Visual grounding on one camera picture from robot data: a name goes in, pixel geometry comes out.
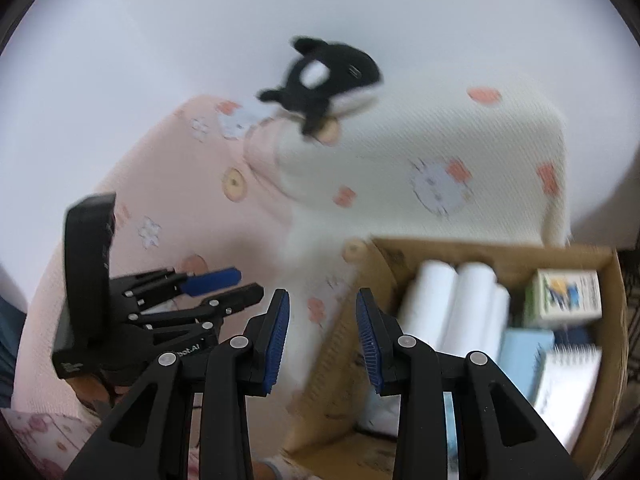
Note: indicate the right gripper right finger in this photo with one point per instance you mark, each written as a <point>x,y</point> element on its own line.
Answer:
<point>499,434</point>

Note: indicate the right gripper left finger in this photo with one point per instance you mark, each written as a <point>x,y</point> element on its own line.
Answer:
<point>147,435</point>

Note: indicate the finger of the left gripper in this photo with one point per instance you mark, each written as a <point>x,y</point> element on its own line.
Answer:
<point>147,290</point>
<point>211,309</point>

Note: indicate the white paper tube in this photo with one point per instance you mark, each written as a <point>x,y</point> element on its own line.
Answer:
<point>469,310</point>
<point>424,311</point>
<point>497,321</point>

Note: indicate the left hand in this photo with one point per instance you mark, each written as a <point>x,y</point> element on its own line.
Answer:
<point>90,392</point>

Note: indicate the white spiral notepad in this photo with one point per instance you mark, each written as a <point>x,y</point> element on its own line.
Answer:
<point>567,379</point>

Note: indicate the pink Hello Kitty bedsheet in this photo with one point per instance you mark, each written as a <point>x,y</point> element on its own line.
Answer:
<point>217,184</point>

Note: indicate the green white mosquito liquid box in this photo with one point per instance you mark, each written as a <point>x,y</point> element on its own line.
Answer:
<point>562,298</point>

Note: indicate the cardboard box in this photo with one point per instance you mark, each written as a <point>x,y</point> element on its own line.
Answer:
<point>322,436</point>

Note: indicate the orca plush toy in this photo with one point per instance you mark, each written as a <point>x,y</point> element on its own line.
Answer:
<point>328,79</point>

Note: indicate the cream Hello Kitty pillow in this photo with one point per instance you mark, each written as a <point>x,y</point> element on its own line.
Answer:
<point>468,163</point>

